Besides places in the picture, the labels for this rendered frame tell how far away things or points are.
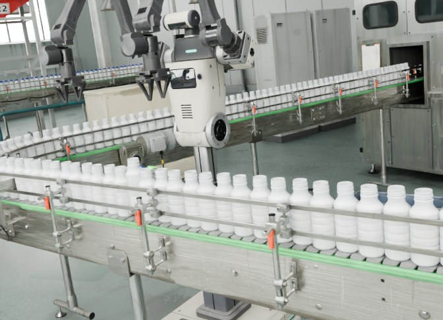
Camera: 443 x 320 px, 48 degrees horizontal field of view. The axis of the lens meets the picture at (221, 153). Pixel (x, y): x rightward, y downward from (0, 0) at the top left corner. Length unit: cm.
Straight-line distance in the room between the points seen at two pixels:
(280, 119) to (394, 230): 268
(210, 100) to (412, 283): 124
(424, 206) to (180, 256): 73
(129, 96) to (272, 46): 261
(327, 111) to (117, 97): 241
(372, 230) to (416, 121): 394
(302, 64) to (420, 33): 309
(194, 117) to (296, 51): 562
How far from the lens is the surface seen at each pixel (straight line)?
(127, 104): 557
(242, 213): 135
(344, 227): 122
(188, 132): 218
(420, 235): 115
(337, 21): 836
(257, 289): 139
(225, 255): 140
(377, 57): 524
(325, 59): 811
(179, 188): 148
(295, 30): 769
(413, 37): 503
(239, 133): 353
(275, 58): 738
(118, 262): 173
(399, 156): 528
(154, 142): 298
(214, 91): 213
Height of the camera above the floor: 151
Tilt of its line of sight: 12 degrees down
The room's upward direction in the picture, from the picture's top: 7 degrees counter-clockwise
